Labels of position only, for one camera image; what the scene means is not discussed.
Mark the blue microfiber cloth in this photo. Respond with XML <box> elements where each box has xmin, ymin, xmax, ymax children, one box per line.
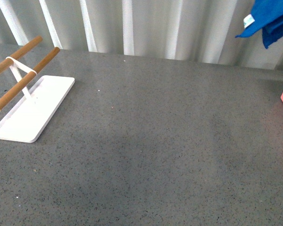
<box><xmin>236</xmin><ymin>0</ymin><xmax>283</xmax><ymax>49</ymax></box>

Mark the white curtain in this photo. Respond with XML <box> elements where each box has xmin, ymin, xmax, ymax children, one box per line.
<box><xmin>0</xmin><ymin>0</ymin><xmax>283</xmax><ymax>70</ymax></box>

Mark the white towel rack stand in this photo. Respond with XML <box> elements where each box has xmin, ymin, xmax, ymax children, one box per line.
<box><xmin>0</xmin><ymin>36</ymin><xmax>75</xmax><ymax>143</ymax></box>

